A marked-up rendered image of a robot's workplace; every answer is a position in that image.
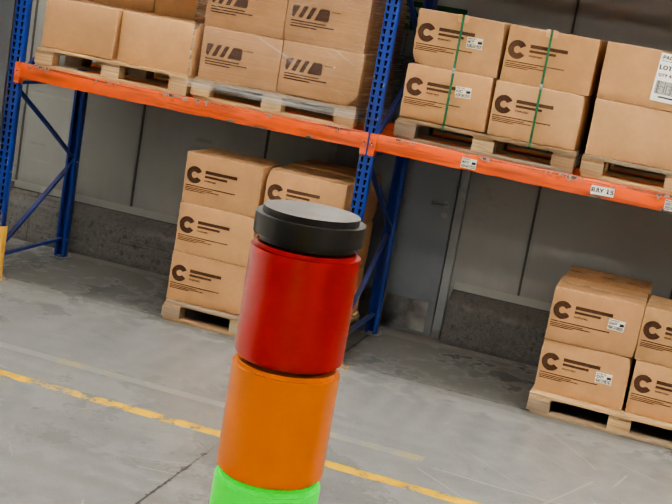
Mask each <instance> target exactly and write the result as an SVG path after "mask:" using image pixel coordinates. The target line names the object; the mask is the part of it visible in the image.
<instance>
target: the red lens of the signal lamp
mask: <svg viewBox="0 0 672 504"><path fill-rule="evenodd" d="M360 262H361V259H360V256H358V255H357V253H356V251H355V253H354V254H352V255H347V256H326V255H315V254H309V253H302V252H298V251H293V250H288V249H285V248H281V247H278V246H275V245H272V244H269V243H267V242H265V241H263V240H262V239H260V238H259V235H258V236H256V238H254V239H252V240H251V244H250V250H249V257H248V263H247V269H246V276H245V282H244V288H243V294H242V301H241V307H240V313H239V320H238V326H237V332H236V338H235V349H236V350H237V352H238V353H239V354H240V355H241V357H242V358H244V359H246V360H247V361H249V362H251V363H253V364H256V365H258V366H261V367H264V368H268V369H271V370H276V371H280V372H286V373H293V374H305V375H315V374H325V373H330V372H332V371H334V370H335V369H337V368H339V367H340V366H341V365H342V363H343V358H344V352H345V346H346V341H347V335H348V330H349V324H350V318H351V313H352V307H353V301H354V296H355V290H356V284H357V279H358V273H359V268H360Z"/></svg>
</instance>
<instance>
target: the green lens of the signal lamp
mask: <svg viewBox="0 0 672 504"><path fill-rule="evenodd" d="M319 493H320V483H319V481H318V482H317V483H315V484H313V485H312V486H310V487H307V488H304V489H300V490H291V491H280V490H270V489H263V488H258V487H254V486H250V485H247V484H244V483H242V482H239V481H237V480H235V479H233V478H231V477H230V476H228V475H227V474H226V473H225V472H223V470H222V469H221V468H220V467H219V465H217V467H216V468H215V470H214V476H213V483H212V489H211V495H210V502H209V504H318V498H319Z"/></svg>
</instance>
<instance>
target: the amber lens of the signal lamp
mask: <svg viewBox="0 0 672 504"><path fill-rule="evenodd" d="M339 380H340V373H339V371H338V370H337V369H335V370H334V371H332V372H330V373H325V374H315V375H305V374H293V373H286V372H280V371H276V370H271V369H268V368H264V367H261V366H258V365H256V364H253V363H251V362H249V361H247V360H246V359H244V358H242V357H241V355H240V354H239V353H236V354H235V355H234V356H233V357H232V363H231V370H230V376H229V382H228V389H227V395H226V401H225V407H224V414H223V420H222V426H221V432H220V439H219V445H218V451H217V464H218V465H219V467H220V468H221V469H222V470H223V472H225V473H226V474H227V475H228V476H230V477H231V478H233V479H235V480H237V481H239V482H242V483H244V484H247V485H250V486H254V487H258V488H263V489H270V490H280V491H291V490H300V489H304V488H307V487H310V486H312V485H313V484H315V483H317V482H318V481H320V479H321V478H322V476H323V470H324V465H325V459H326V453H327V448H328V442H329V436H330V431H331V425H332V420H333V414H334V408H335V403H336V397H337V391H338V386H339Z"/></svg>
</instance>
